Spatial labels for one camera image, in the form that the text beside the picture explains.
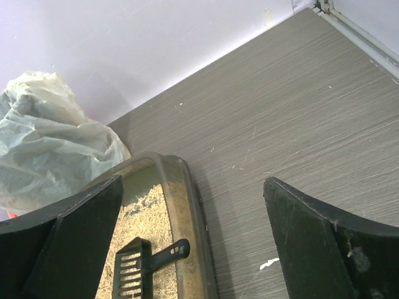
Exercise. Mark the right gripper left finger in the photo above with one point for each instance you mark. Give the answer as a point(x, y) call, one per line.
point(59, 251)

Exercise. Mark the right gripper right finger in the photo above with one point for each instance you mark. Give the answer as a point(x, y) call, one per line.
point(327, 252)

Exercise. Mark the black slotted litter scoop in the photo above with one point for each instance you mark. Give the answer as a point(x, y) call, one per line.
point(135, 265)

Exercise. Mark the dark translucent litter box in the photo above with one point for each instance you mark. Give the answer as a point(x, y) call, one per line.
point(194, 274)

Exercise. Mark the beige cat litter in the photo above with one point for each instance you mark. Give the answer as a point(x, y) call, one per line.
point(146, 218)

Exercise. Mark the pink cloth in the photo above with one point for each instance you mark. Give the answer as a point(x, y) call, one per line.
point(11, 215)

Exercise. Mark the bin with translucent bag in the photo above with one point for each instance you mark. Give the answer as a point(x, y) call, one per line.
point(50, 149)

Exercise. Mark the aluminium frame rail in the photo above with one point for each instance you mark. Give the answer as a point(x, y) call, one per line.
point(380, 55)

